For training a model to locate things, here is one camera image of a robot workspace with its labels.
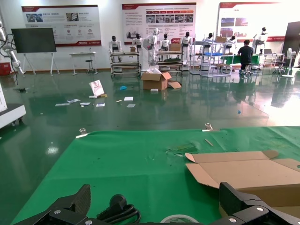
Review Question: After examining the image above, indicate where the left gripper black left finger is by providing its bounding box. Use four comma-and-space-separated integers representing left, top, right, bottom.
14, 184, 99, 225

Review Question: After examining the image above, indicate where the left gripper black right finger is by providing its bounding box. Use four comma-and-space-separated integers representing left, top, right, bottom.
210, 181, 300, 225

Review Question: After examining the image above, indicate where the cardboard box with round hole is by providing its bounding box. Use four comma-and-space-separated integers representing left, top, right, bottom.
184, 150, 300, 218

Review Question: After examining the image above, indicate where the green table cloth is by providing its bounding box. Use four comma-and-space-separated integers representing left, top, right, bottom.
10, 126, 300, 225

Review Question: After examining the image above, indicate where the clear tape roll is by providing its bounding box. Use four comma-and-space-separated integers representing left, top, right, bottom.
160, 214, 200, 225

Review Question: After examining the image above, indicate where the metal binder clip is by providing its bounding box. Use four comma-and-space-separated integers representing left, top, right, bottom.
75, 127, 91, 139
202, 122, 221, 133

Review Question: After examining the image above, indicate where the clear plastic wrapper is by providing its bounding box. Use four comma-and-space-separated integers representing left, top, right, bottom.
165, 142, 198, 157

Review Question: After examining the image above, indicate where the white machine base on castors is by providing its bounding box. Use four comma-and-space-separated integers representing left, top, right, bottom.
0, 82, 26, 130

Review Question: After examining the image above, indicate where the red white paper bag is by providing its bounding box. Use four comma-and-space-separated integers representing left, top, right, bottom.
88, 79, 105, 98

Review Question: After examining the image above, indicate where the flat cardboard piece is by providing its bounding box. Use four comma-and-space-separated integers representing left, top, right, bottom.
167, 80, 183, 90

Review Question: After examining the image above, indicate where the large open cardboard carton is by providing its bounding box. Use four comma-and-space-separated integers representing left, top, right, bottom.
140, 71, 173, 91

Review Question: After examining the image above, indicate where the black stool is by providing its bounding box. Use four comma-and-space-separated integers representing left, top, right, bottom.
85, 59, 96, 74

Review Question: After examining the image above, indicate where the green covered work table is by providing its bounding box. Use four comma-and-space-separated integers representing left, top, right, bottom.
220, 54, 260, 69

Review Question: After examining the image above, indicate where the metal roller rack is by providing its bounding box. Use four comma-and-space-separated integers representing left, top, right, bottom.
156, 50, 185, 72
109, 51, 142, 78

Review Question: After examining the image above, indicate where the white desk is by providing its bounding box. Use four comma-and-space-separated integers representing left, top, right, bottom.
69, 51, 98, 76

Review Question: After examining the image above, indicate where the person in black shirt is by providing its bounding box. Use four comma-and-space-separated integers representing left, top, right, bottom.
237, 39, 255, 76

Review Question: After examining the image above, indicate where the red cabinet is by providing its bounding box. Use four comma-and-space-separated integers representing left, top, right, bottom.
0, 61, 12, 76

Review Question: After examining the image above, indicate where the white humanoid robot black head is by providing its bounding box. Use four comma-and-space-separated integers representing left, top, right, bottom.
226, 35, 238, 50
203, 32, 215, 53
109, 35, 122, 63
160, 33, 172, 52
252, 27, 270, 55
132, 33, 143, 53
180, 31, 193, 64

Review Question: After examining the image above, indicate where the black screen on white stand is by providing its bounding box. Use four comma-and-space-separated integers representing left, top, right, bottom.
11, 27, 60, 75

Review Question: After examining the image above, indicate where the tall white humanoid robot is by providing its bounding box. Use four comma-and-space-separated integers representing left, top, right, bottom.
142, 28, 162, 71

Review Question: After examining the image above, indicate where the black partition panel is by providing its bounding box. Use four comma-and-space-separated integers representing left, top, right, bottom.
282, 21, 300, 69

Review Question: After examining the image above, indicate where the white red info poster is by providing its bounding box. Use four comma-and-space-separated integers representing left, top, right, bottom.
217, 2, 291, 43
121, 2, 197, 45
21, 5, 102, 47

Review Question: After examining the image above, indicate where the black power cable round plug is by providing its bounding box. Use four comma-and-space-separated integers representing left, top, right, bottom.
96, 194, 142, 223

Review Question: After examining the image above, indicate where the white pedestal fan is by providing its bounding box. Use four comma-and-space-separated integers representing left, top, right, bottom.
281, 47, 295, 78

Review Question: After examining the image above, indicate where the grey metal frame shelf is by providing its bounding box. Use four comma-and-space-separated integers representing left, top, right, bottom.
189, 38, 233, 78

